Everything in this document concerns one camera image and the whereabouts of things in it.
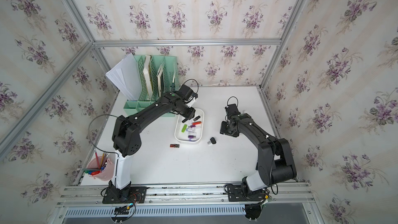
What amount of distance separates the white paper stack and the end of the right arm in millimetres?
620

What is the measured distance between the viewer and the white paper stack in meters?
0.92

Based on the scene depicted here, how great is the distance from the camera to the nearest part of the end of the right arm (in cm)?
66
